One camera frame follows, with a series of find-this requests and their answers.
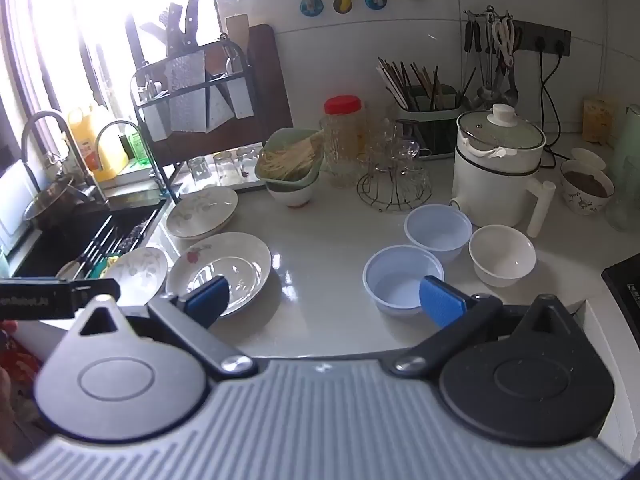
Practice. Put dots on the dry noodles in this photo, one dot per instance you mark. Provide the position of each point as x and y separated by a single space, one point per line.
295 157

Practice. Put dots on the grey leaf plate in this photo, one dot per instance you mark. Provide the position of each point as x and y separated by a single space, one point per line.
140 267

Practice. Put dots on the blue wall valve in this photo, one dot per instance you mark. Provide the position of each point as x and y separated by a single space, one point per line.
375 1
311 6

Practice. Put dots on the wooden spatula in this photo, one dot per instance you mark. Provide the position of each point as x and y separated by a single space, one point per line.
237 27

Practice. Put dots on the patterned bowl with brown contents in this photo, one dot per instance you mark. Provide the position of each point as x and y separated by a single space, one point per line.
582 201

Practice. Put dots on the hanging kitchen utensils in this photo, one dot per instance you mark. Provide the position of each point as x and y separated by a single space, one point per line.
487 90

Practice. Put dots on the yellow box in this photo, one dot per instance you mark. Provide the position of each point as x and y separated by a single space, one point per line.
600 120

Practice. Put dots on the red flower plate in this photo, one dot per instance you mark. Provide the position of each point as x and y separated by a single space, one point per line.
235 260

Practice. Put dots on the green chopstick holder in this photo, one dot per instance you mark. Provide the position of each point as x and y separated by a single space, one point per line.
430 122

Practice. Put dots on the tall steel faucet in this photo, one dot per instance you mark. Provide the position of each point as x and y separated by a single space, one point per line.
46 115

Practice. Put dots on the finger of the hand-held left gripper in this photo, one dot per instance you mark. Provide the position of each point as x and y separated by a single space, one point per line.
97 290

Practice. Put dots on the green plastic colander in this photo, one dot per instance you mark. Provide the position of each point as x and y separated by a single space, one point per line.
284 137

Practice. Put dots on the steel pot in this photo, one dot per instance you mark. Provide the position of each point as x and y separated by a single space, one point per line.
55 205

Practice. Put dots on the green glass jar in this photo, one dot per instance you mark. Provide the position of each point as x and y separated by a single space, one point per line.
627 170

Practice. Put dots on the clear jar with red lid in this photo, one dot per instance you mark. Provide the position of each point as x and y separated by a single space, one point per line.
342 150

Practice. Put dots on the red patterned clothing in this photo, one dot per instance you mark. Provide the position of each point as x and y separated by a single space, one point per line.
15 360

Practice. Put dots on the white ceramic bowl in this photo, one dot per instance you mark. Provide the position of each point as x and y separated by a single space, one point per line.
500 255

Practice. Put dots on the brown cutting board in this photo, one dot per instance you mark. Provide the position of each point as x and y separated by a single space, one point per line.
270 90

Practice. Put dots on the green bottle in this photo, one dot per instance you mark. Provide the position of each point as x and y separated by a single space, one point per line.
134 145

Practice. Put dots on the light blue plastic bowl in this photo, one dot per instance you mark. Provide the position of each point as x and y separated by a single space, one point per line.
395 280
437 230

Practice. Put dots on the drinking glass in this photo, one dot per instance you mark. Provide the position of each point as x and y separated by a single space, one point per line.
199 169
226 167
248 162

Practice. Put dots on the bundle of chopsticks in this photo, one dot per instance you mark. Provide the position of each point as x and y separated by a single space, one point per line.
400 80

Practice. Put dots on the green leaf plate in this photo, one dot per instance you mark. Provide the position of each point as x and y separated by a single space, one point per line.
205 210

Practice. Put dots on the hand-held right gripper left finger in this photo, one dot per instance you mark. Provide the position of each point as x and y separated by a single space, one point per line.
210 300

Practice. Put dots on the black wall outlet strip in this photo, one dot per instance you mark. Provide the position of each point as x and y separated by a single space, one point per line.
555 40

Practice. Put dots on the scissors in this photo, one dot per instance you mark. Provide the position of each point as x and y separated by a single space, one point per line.
505 35

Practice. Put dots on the steel cleaver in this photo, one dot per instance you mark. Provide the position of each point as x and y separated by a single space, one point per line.
187 92

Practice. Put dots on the short steel faucet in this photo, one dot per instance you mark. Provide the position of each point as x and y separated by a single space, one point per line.
117 123

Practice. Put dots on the white electric cooking pot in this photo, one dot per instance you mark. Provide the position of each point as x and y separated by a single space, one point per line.
492 185

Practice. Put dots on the white bowl under colander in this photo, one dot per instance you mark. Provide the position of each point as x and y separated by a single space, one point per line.
292 196

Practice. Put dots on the clear glass cup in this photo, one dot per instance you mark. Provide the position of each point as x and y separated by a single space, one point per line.
416 177
407 151
386 135

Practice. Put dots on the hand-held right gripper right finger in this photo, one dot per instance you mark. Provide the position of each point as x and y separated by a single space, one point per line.
440 305

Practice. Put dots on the yellow oil bottle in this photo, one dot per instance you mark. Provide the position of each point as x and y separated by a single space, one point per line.
90 135

